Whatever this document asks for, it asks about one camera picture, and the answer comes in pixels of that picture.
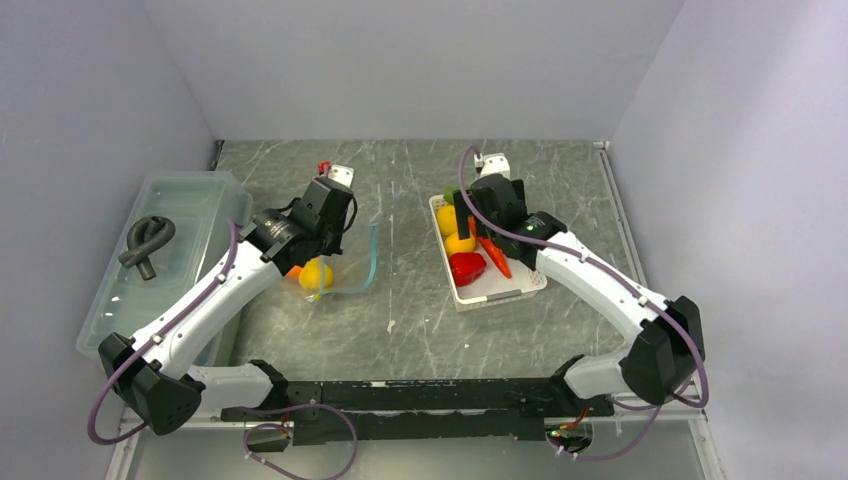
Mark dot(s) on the yellow lemon middle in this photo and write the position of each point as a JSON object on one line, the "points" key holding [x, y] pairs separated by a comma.
{"points": [[454, 244]]}

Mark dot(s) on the yellow lemon rear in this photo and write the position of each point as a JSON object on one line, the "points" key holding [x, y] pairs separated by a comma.
{"points": [[446, 218]]}

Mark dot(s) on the orange tangerine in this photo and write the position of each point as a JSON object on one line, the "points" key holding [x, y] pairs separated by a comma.
{"points": [[294, 273]]}

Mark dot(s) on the white plastic basket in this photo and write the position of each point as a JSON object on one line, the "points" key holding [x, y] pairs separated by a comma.
{"points": [[492, 287]]}

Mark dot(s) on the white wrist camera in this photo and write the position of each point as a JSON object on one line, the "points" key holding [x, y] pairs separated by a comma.
{"points": [[492, 164], [340, 174]]}

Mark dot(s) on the clear plastic storage box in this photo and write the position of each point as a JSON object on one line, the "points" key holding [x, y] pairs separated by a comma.
{"points": [[201, 205]]}

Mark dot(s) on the yellow lemon front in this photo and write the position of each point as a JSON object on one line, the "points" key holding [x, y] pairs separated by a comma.
{"points": [[316, 275]]}

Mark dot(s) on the green leafy vegetable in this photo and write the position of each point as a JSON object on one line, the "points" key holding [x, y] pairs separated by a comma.
{"points": [[449, 195]]}

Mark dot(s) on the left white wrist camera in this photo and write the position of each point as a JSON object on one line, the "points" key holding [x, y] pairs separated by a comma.
{"points": [[340, 174]]}

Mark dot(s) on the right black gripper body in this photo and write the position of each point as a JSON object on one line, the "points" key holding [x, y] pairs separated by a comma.
{"points": [[519, 189]]}

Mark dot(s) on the yellow lemon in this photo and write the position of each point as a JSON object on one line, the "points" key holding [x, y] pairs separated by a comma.
{"points": [[454, 244], [316, 275], [446, 218]]}

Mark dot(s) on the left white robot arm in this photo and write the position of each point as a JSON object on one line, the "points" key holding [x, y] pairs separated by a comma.
{"points": [[154, 371]]}

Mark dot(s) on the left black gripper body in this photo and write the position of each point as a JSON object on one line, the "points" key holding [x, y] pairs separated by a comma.
{"points": [[331, 241]]}

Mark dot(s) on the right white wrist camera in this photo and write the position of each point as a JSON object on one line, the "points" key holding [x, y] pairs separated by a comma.
{"points": [[492, 164]]}

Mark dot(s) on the orange carrot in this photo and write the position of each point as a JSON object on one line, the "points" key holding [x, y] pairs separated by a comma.
{"points": [[494, 253]]}

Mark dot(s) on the clear zip top bag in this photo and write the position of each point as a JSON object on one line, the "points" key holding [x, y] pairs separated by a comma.
{"points": [[354, 270]]}

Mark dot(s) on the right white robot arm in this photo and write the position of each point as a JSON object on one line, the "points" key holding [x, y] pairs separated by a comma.
{"points": [[663, 338]]}

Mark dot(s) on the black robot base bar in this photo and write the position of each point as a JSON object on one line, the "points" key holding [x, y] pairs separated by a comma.
{"points": [[330, 411]]}

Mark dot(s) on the red bell pepper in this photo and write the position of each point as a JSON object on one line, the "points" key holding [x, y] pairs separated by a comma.
{"points": [[466, 267]]}

